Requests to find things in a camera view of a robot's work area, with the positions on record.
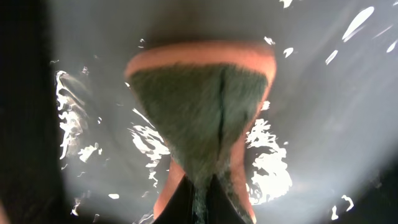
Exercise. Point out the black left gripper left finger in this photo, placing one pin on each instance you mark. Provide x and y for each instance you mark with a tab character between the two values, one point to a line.
179	208

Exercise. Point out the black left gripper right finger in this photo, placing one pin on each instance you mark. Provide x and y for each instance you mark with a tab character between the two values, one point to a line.
222	203

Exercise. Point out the green and orange sponge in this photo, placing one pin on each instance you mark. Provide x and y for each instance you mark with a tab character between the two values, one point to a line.
202	98

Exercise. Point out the black tray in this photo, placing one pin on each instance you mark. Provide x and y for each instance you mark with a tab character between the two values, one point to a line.
76	147

